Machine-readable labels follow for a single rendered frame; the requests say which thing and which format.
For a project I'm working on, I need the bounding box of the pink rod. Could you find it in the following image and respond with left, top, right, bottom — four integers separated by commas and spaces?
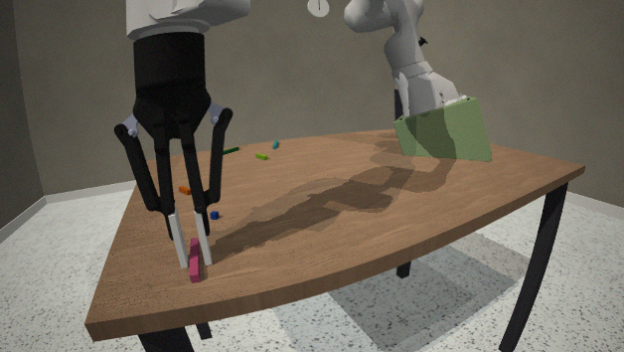
190, 238, 201, 283

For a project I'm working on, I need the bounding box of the orange rod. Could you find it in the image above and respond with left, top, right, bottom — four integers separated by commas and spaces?
179, 186, 192, 195

